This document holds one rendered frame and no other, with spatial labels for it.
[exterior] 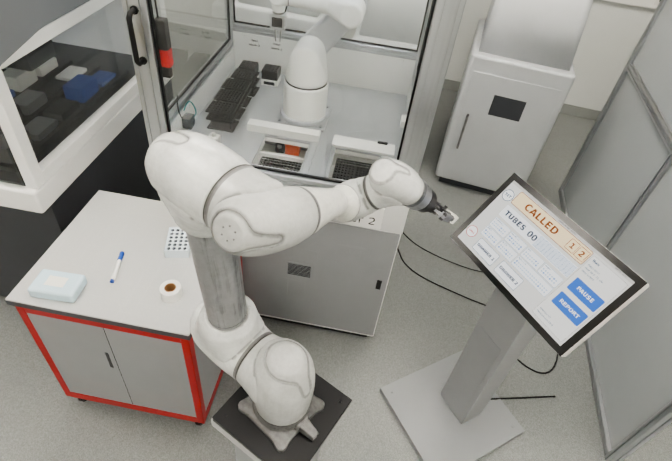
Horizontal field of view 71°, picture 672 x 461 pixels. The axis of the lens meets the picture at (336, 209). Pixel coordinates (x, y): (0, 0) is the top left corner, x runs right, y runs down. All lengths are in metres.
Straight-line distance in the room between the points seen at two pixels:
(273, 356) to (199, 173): 0.57
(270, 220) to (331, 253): 1.31
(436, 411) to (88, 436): 1.50
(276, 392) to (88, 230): 1.09
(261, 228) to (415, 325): 1.99
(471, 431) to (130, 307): 1.54
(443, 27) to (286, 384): 1.06
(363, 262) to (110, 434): 1.28
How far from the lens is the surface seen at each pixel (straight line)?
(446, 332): 2.67
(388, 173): 1.19
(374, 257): 2.02
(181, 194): 0.83
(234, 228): 0.72
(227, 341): 1.25
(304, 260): 2.10
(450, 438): 2.35
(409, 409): 2.36
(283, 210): 0.75
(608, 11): 4.83
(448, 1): 1.45
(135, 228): 1.98
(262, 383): 1.23
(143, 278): 1.80
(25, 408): 2.55
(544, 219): 1.63
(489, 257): 1.65
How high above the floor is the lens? 2.10
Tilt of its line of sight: 41 degrees down
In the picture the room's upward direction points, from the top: 8 degrees clockwise
